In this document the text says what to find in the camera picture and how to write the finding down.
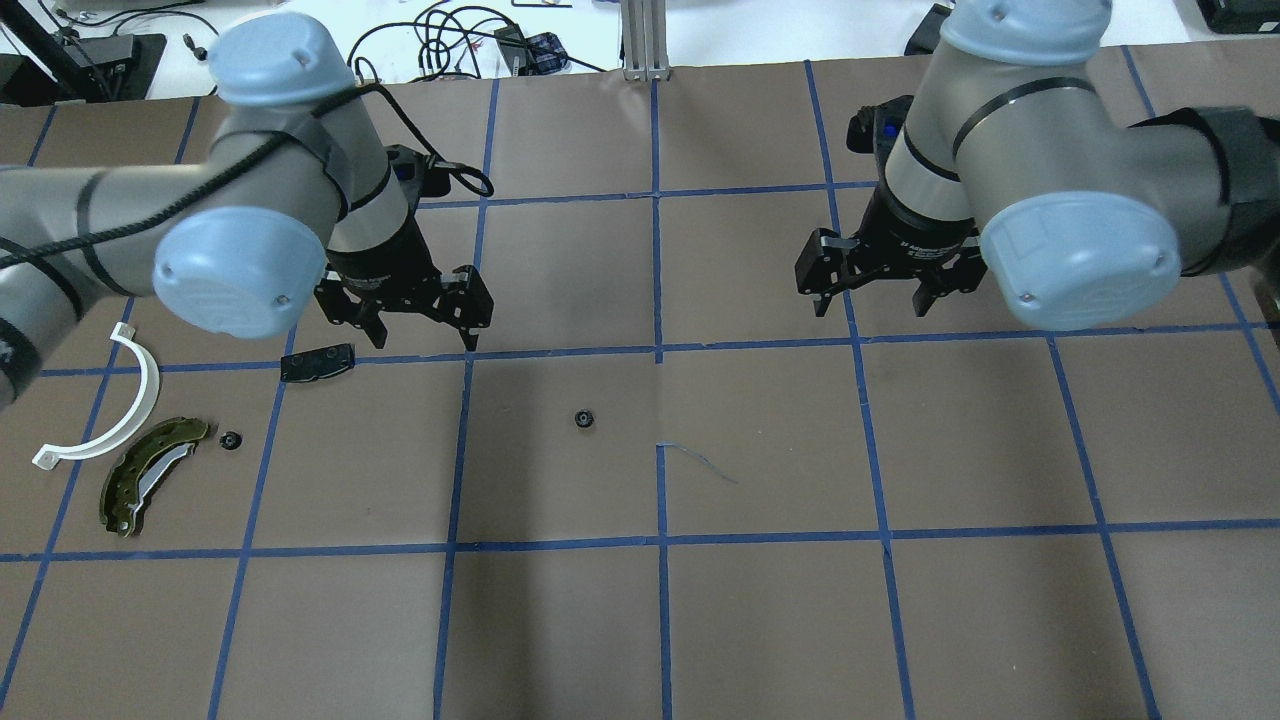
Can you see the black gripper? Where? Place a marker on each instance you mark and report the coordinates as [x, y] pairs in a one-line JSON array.
[[385, 254]]

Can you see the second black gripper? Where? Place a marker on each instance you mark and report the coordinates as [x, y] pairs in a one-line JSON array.
[[912, 234]]

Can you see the black brake pad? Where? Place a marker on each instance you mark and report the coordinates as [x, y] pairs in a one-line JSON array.
[[317, 364]]

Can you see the black power adapter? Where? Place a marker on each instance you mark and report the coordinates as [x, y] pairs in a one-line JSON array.
[[926, 37]]

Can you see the green brake shoe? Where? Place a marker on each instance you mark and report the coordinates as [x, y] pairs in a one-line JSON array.
[[142, 467]]

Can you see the aluminium frame post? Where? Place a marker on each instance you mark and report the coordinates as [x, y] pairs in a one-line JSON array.
[[644, 52]]

